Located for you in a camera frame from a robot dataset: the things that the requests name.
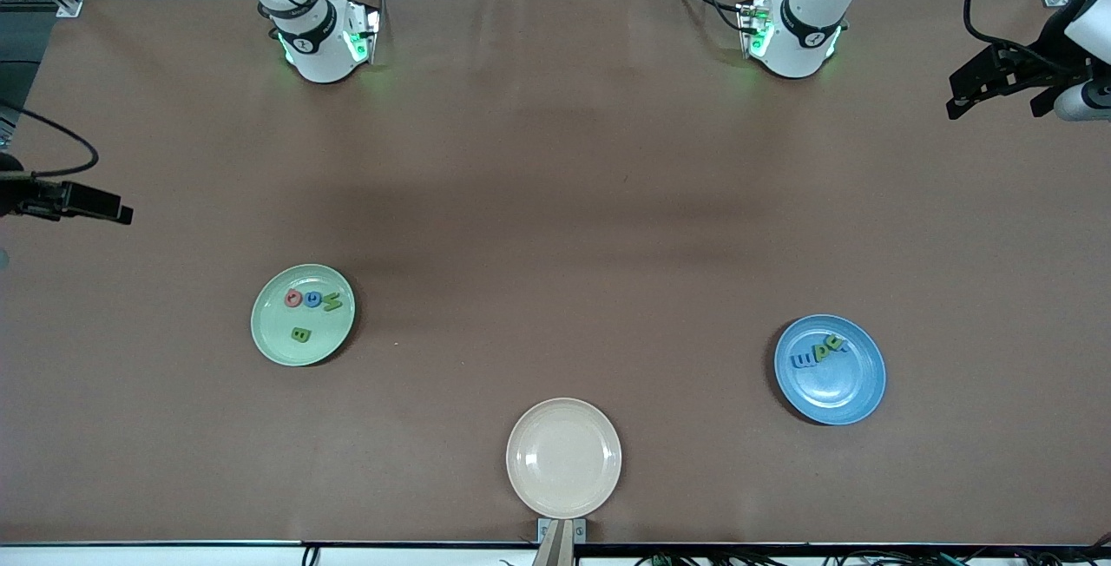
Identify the grey arm base connector plate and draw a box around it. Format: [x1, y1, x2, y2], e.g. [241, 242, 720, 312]
[344, 3, 384, 65]
[736, 0, 775, 60]

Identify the brown table mat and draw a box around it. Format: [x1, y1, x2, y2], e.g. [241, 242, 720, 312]
[0, 0, 1111, 546]

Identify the blue plate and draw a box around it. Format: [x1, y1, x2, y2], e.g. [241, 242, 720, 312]
[774, 314, 887, 426]

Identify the grey metal bracket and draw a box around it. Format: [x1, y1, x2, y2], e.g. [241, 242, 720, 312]
[537, 517, 588, 544]

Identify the green plate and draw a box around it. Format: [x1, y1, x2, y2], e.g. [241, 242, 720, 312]
[251, 264, 357, 367]

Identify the beige plate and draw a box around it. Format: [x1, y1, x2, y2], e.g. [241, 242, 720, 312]
[506, 398, 623, 520]

